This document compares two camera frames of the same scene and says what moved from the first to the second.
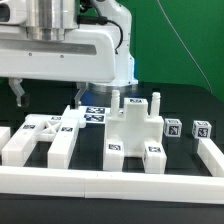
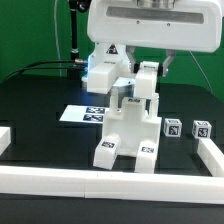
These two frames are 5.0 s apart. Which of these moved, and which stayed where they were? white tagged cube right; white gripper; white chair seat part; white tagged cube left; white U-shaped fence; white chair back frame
Moved: white chair back frame; white gripper
Stayed: white chair seat part; white U-shaped fence; white tagged cube left; white tagged cube right
